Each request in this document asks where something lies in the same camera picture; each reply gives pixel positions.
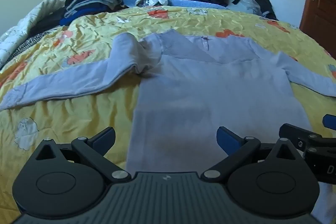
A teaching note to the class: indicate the zebra striped cloth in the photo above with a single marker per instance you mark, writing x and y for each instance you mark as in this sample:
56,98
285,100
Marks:
29,43

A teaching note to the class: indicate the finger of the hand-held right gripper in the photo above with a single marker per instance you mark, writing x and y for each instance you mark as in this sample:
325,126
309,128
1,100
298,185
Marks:
330,122
294,131

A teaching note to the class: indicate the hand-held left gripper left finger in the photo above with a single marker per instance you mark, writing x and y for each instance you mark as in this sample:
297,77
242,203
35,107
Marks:
103,140

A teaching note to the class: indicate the white printed quilt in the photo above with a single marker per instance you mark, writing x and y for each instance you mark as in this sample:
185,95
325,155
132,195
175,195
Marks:
23,22

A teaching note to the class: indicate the yellow carrot print quilt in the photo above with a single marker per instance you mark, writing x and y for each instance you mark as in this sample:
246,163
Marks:
86,37

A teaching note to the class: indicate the light grey long-sleeve top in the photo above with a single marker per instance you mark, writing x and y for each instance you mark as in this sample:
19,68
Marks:
207,92

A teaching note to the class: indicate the blue blanket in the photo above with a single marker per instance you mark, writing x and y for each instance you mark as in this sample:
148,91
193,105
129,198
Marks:
189,2

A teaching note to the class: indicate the black backpack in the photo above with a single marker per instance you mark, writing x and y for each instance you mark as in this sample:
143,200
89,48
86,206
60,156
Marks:
265,5

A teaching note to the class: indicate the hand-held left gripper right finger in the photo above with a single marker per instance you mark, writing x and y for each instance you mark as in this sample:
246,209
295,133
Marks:
229,140

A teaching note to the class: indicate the black cloth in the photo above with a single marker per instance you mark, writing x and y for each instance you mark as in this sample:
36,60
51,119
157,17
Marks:
47,20

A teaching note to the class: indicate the stack of folded dark clothes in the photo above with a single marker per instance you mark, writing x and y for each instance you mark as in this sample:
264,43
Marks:
89,3

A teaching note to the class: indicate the clear plastic bag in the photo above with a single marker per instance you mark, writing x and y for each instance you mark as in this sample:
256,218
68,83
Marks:
246,5

